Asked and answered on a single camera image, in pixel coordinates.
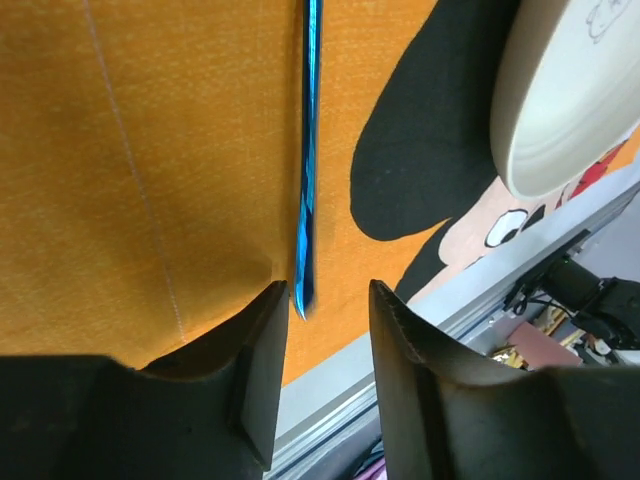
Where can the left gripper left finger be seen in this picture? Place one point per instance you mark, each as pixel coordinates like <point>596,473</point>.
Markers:
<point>205,411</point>

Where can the blue metallic fork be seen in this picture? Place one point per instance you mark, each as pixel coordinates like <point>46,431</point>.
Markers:
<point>304,275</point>

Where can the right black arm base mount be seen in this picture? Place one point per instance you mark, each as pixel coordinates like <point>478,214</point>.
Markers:
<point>606,308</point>

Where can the orange Mickey Mouse placemat cloth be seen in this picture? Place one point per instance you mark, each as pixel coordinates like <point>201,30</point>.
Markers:
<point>150,155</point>

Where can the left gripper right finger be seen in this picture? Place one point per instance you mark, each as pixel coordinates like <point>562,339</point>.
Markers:
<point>475,410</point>

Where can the aluminium extrusion rail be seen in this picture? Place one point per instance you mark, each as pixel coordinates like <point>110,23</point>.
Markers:
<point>425,350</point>

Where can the cream ceramic plate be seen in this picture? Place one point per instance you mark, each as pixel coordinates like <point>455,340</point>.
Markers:
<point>566,91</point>

